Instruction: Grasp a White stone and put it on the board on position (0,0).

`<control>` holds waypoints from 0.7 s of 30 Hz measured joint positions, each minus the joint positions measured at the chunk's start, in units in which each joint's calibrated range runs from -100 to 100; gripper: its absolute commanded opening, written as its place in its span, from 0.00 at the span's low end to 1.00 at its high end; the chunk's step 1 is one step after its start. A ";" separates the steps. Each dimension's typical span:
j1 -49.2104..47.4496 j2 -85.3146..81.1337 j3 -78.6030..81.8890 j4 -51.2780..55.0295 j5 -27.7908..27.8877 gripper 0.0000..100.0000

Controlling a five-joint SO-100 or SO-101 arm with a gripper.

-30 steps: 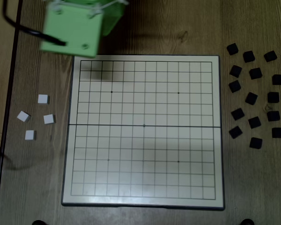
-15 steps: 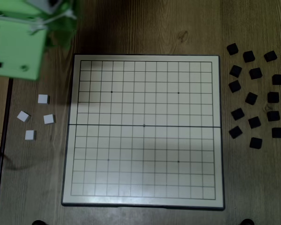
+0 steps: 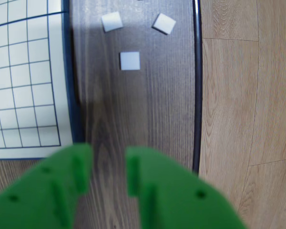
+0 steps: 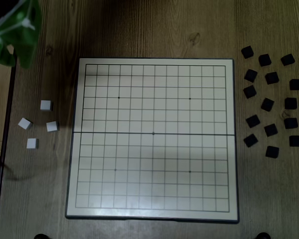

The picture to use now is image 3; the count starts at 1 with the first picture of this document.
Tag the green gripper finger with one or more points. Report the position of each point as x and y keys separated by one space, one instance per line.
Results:
x=33 y=195
x=181 y=198

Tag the white cube stone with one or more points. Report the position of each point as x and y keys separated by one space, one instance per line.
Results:
x=112 y=21
x=130 y=61
x=164 y=23

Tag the white folding go board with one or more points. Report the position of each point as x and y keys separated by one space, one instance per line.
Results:
x=26 y=71

